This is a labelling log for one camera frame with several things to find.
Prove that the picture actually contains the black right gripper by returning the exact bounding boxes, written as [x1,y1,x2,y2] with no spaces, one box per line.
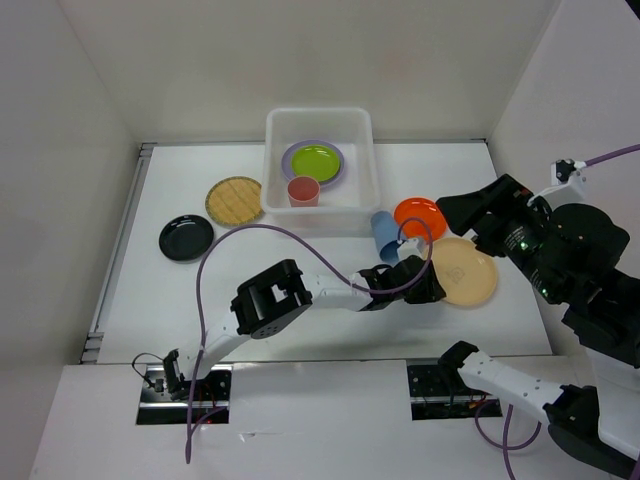
[431,168,565,299]

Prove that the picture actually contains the beige plastic plate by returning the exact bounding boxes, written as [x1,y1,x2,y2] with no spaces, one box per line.
[432,237,498,307]

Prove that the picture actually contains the blue plastic cup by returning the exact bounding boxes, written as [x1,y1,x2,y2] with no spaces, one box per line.
[370,211,405,266]

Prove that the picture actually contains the green plastic plate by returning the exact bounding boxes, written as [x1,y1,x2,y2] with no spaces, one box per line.
[290,144,342,183]

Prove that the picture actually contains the pink plastic cup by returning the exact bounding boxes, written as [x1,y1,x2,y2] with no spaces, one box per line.
[287,176,321,207]

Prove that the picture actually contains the purple plastic plate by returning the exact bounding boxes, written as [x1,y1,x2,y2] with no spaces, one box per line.
[281,140,346,189]

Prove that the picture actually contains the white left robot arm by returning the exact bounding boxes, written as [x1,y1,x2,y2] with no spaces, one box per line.
[149,255,446,401]

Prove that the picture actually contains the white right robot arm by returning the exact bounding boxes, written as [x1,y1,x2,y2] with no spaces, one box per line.
[437,175,639,479]

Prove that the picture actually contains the translucent white plastic bin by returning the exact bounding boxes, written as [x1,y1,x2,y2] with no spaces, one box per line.
[261,107,381,237]

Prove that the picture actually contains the orange plastic plate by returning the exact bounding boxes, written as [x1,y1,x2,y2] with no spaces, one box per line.
[393,197,447,240]

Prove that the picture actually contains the round bamboo mat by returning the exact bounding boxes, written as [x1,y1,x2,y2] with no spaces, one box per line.
[204,176,264,228]

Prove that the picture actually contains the black round plate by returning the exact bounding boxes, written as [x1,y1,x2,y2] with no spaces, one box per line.
[158,214,215,263]

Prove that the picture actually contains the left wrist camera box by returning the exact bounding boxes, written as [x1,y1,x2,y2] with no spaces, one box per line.
[397,237,427,260]

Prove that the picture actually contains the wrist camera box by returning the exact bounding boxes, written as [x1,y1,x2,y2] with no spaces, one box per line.
[397,237,427,260]
[529,159,586,209]

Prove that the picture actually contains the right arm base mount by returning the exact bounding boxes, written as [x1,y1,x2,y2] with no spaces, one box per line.
[407,363,503,421]

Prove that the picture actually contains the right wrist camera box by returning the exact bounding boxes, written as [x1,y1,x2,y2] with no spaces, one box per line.
[529,159,586,209]

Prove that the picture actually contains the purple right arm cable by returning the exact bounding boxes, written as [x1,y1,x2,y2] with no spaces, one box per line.
[582,143,640,168]

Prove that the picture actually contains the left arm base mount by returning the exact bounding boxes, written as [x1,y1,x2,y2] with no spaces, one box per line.
[136,365,232,426]

